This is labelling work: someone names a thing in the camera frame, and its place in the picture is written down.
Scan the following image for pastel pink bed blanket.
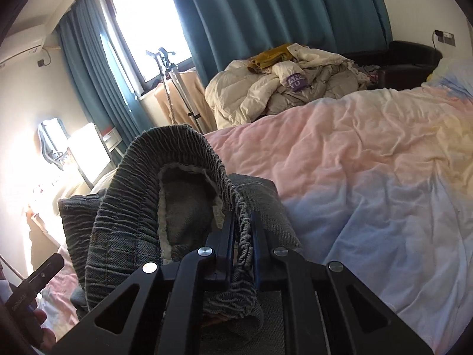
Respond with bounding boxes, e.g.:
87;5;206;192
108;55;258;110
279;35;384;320
35;57;473;344

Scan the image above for wide blue curtain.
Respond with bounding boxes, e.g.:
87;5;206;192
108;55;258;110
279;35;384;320
163;0;393;89

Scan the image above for white air conditioner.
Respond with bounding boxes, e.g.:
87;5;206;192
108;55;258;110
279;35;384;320
0;30;47;69

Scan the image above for beige padded jacket purple label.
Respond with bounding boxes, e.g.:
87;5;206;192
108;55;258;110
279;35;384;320
266;63;368;117

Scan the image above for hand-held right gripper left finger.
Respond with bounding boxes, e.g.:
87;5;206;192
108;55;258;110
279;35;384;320
48;212;237;355

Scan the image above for narrow blue curtain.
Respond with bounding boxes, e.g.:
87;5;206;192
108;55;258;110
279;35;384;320
55;2;156;134

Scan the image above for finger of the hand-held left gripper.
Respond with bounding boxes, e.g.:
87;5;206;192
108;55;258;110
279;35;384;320
26;253;66;289

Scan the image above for pile of cream clothes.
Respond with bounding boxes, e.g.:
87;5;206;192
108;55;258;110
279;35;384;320
204;50;366;131

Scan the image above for dark hanging garment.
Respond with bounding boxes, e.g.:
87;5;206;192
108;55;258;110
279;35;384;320
37;120;57;165

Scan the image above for garment steamer stand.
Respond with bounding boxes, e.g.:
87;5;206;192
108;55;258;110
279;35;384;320
145;47;202;134

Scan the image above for small colourful clothes pile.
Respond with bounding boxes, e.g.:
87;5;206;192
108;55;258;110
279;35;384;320
353;63;381;85

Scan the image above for mustard yellow garment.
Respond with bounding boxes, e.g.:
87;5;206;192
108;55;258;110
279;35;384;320
247;43;292;75

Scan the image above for white box red strip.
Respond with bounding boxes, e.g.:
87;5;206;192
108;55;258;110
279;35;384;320
101;126;122;145

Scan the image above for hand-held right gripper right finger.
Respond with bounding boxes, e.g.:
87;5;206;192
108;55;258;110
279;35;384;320
251;211;435;355

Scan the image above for pastel blue pillow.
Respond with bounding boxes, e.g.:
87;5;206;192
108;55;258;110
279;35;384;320
427;57;473;97

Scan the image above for grey denim jeans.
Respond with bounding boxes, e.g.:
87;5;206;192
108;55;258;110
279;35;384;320
58;126;302;341

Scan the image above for window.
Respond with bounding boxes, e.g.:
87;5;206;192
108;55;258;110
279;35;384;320
103;0;195;97

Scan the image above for person's left hand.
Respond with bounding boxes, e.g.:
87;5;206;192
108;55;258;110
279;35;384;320
33;309;57;352

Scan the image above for black leather sofa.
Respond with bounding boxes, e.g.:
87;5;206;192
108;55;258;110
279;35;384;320
347;41;443;91

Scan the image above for dark wall socket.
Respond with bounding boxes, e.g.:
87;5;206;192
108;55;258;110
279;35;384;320
433;29;456;45

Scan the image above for wall mirror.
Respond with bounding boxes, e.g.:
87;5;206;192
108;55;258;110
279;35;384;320
39;117;71;165

